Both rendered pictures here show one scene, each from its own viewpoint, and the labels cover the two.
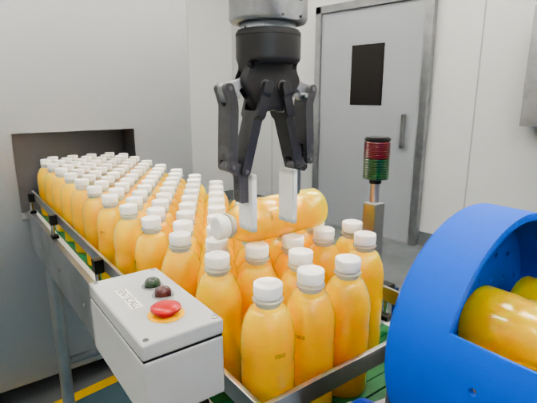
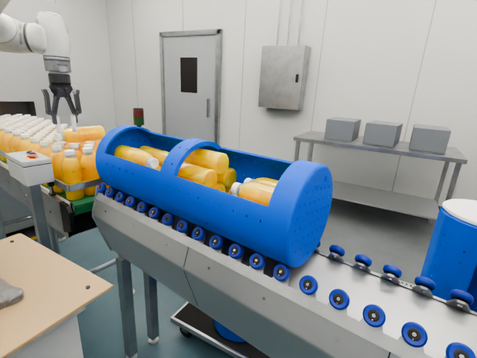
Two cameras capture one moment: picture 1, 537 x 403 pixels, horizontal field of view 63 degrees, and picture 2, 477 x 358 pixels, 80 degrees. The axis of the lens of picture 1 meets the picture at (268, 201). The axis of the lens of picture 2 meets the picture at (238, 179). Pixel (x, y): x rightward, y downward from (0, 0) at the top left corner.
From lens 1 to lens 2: 0.89 m
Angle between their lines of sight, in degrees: 17
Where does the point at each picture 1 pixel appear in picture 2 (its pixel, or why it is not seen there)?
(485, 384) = (108, 161)
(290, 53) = (64, 81)
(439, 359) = (102, 159)
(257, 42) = (53, 77)
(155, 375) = (28, 171)
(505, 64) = (253, 74)
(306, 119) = (77, 100)
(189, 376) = (40, 174)
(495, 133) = (250, 110)
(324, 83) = (166, 78)
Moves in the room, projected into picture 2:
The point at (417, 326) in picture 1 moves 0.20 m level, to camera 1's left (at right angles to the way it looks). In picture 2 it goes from (99, 153) to (40, 153)
